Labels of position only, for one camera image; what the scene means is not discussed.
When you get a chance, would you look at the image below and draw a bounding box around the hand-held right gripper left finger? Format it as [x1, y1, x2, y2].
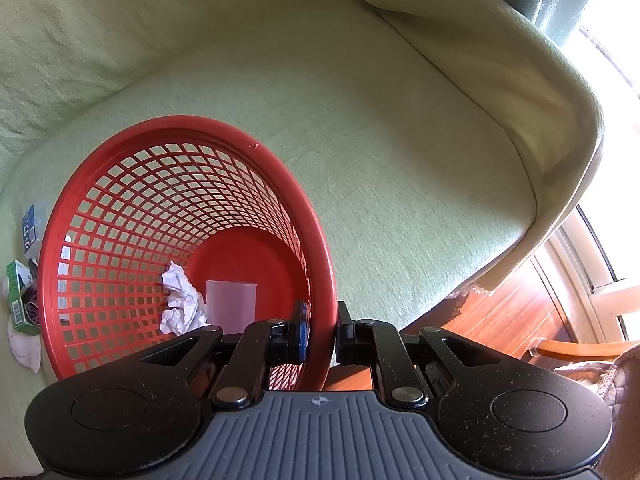
[140, 301, 309, 409]

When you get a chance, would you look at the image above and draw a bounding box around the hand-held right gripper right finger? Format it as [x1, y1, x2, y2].
[335, 301, 501, 410]

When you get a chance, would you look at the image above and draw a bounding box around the red plastic mesh basket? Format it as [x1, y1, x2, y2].
[39, 116, 337, 392]

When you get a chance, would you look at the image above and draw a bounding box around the pale knit sock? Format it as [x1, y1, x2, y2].
[6, 317, 43, 373]

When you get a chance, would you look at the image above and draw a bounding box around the green cardboard box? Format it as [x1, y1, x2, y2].
[6, 260, 38, 333]

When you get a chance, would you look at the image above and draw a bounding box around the translucent plastic cup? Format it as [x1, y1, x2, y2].
[205, 280, 258, 336]

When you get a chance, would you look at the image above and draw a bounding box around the crumpled white paper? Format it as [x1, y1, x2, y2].
[160, 261, 208, 336]

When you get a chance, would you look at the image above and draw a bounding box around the light green sofa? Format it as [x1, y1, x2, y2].
[0, 0, 608, 396]

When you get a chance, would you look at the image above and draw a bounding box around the beige quilted cushion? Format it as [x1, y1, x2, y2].
[552, 342, 640, 480]

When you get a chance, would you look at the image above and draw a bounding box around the blue and white box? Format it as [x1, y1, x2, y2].
[21, 204, 48, 257]

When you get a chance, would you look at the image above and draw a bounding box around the white window frame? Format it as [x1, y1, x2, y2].
[535, 25, 640, 333]

